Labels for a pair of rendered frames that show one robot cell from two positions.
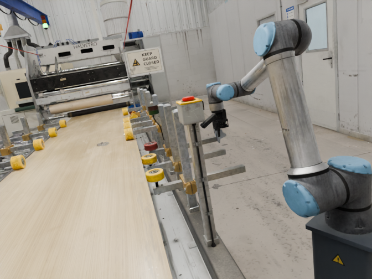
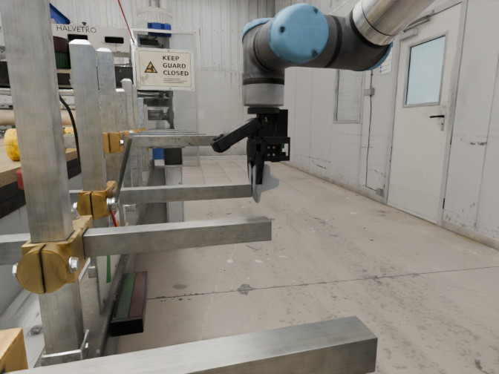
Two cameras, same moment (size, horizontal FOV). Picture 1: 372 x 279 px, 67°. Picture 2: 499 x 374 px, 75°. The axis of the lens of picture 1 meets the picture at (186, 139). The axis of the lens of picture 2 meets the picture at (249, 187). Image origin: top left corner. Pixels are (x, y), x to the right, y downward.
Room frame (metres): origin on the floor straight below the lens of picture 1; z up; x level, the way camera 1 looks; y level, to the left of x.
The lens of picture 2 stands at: (1.02, -0.14, 0.99)
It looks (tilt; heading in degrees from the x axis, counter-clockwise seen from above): 11 degrees down; 356
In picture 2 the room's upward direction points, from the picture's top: straight up
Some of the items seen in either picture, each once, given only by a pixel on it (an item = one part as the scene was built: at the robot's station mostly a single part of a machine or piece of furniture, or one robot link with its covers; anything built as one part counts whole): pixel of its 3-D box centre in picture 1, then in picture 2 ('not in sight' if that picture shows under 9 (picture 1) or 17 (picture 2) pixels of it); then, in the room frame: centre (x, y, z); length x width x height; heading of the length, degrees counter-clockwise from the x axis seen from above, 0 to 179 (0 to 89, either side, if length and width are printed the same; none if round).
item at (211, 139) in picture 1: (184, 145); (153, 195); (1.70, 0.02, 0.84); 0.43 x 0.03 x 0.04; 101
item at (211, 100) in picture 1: (214, 92); (264, 55); (1.74, -0.22, 1.14); 0.10 x 0.09 x 0.12; 16
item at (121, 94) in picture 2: (158, 132); (125, 162); (2.14, 0.20, 0.86); 0.04 x 0.04 x 0.48; 11
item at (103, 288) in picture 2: not in sight; (111, 252); (1.62, 0.08, 0.75); 0.26 x 0.01 x 0.10; 11
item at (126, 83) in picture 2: (152, 119); (131, 140); (2.38, 0.25, 0.93); 0.04 x 0.04 x 0.48; 11
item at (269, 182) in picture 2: (221, 135); (266, 183); (1.73, -0.23, 0.86); 0.06 x 0.03 x 0.09; 101
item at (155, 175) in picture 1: (156, 182); not in sight; (1.17, 0.16, 0.85); 0.08 x 0.08 x 0.11
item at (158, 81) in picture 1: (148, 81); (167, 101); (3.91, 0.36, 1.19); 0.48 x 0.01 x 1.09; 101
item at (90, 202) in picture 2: (168, 150); (96, 199); (1.67, 0.12, 0.85); 0.14 x 0.06 x 0.05; 11
